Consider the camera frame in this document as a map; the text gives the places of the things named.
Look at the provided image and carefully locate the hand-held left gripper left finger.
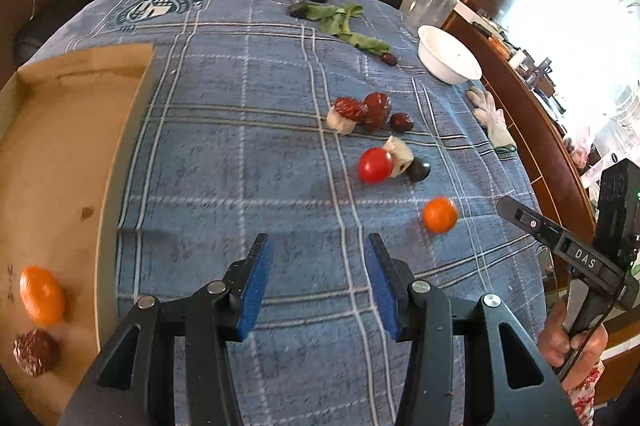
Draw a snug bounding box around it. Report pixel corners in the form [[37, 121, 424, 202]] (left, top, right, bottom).
[[59, 233, 274, 426]]

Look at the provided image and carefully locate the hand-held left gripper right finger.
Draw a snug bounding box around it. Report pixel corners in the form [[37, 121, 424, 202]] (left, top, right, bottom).
[[364, 233, 577, 426]]

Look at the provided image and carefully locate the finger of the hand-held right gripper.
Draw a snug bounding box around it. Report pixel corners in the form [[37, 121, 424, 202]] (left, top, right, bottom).
[[496, 195, 566, 253]]

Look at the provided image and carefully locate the orange mandarin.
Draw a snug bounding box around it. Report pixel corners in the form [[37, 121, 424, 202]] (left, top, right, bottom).
[[19, 265, 66, 327], [422, 196, 459, 235]]

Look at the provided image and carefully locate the cardboard box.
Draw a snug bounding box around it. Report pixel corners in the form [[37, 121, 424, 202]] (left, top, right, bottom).
[[0, 43, 156, 426]]

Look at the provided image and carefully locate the dark red wrinkled fruit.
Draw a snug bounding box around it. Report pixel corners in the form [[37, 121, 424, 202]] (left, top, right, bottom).
[[13, 328, 61, 377]]

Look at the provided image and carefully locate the person's right hand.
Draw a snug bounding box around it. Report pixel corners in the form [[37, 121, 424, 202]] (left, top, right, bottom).
[[539, 296, 609, 369]]

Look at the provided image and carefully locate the wooden cabinet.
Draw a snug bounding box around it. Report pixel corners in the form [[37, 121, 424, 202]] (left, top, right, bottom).
[[440, 0, 621, 407]]

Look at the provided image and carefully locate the white glove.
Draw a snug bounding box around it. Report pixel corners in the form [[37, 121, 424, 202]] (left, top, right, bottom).
[[466, 88, 517, 153]]

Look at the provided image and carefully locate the red tomato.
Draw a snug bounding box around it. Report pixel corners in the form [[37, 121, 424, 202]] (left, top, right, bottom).
[[358, 147, 395, 185]]

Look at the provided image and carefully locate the dark avocado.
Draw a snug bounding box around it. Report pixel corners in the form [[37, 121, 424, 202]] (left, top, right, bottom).
[[404, 158, 432, 183]]

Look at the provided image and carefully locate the blue plaid blanket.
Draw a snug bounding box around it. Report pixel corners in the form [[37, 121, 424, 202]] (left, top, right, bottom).
[[22, 0, 556, 426]]

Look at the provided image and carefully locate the large red date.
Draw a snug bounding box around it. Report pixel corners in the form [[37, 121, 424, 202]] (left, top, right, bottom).
[[363, 91, 392, 132]]

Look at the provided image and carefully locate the white bowl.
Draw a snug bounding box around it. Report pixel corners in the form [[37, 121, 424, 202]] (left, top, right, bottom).
[[417, 24, 483, 86]]

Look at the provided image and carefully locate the clear glass jar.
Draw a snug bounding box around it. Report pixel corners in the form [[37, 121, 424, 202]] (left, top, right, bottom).
[[405, 0, 456, 30]]

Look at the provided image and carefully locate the green leafy vegetable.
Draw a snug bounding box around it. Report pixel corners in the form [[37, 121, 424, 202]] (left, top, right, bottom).
[[304, 2, 391, 55]]

